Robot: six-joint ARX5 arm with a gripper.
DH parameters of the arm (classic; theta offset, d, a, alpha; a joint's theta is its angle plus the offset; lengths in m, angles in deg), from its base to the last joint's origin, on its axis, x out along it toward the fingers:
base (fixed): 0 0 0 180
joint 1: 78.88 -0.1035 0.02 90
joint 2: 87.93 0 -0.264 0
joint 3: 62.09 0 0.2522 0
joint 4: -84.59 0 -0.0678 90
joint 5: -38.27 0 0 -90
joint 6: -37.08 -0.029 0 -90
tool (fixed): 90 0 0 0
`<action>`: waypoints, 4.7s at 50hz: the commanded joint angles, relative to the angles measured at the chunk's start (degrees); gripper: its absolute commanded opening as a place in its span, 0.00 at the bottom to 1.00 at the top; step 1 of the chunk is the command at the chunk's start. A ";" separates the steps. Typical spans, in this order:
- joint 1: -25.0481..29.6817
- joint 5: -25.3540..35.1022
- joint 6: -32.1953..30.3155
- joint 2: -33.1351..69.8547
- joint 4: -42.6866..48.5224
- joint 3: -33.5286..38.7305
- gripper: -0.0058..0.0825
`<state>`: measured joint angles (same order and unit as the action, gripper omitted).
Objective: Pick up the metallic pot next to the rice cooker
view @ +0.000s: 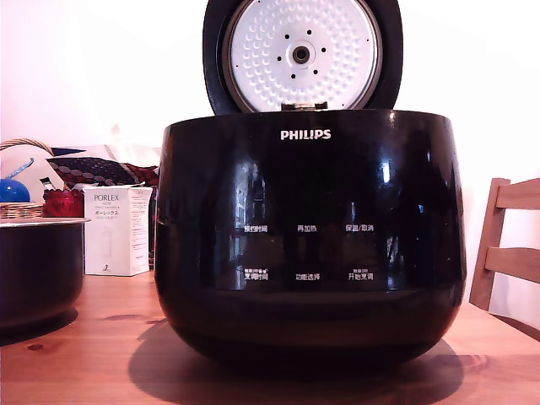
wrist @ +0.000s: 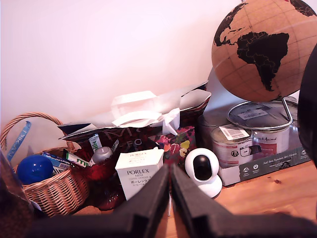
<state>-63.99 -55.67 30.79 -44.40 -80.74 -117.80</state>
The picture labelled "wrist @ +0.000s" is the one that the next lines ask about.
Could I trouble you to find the blue printed ribbon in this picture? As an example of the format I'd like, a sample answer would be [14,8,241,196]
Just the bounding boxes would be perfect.
[6,120,32,162]

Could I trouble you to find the white round security camera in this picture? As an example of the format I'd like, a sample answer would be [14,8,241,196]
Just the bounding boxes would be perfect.
[184,148,223,199]

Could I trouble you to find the red and white paper bag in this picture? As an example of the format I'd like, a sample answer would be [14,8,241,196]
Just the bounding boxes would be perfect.
[58,81,212,159]

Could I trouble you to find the red glass goblet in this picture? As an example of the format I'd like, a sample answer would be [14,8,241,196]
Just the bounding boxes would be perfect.
[73,140,127,211]

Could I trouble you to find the colourful flower print box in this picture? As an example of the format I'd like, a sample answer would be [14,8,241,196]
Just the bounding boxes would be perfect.
[155,126,196,166]

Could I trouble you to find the blue ball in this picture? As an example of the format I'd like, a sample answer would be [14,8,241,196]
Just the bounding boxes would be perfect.
[16,155,54,185]

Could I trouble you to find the wicker basket with handle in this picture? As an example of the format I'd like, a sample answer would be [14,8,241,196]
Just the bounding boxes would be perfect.
[0,112,90,218]

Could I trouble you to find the grey tin can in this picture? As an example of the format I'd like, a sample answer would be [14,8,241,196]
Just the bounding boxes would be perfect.
[197,113,225,151]

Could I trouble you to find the blue and white packet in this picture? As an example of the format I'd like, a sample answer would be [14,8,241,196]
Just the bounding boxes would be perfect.
[42,151,73,172]

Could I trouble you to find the cork globe with black continents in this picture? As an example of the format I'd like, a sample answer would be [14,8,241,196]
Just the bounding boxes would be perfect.
[211,0,317,103]

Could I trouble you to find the white tin can with lid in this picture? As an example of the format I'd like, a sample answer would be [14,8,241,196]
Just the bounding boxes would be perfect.
[227,101,291,156]

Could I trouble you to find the dark brown rounded object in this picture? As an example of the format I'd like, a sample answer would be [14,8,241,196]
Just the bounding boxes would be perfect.
[0,148,35,238]

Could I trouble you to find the white Porlex box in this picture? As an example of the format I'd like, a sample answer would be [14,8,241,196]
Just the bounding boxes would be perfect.
[115,147,165,201]

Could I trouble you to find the green and white tube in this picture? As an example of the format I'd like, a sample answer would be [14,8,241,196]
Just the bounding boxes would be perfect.
[89,133,103,154]
[61,148,90,168]

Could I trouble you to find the tin can with barcode label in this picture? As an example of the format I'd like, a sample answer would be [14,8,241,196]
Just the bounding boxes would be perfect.
[210,123,253,169]

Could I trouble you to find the chrome globe stand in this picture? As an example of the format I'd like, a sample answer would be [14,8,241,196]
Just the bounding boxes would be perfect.
[227,96,293,130]

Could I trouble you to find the grey cardboard tray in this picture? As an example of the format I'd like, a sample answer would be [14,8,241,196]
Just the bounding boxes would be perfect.
[219,146,312,187]

